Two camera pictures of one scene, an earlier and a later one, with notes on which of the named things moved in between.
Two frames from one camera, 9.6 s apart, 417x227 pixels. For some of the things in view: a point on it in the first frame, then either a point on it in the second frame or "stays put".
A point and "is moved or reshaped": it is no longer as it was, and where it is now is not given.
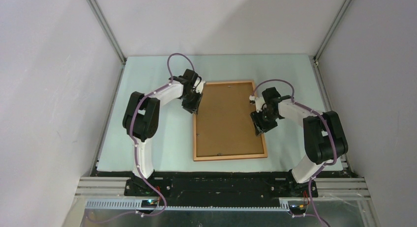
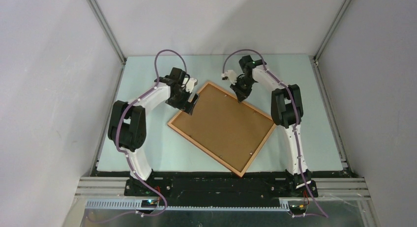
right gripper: (259, 126) to (241, 95)
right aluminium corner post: (339, 16) stays put
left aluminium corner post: (104, 26) stays put
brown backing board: (224, 126) is moved or reshaped
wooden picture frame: (225, 157) is moved or reshaped
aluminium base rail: (91, 187) stays put
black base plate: (215, 188) stays put
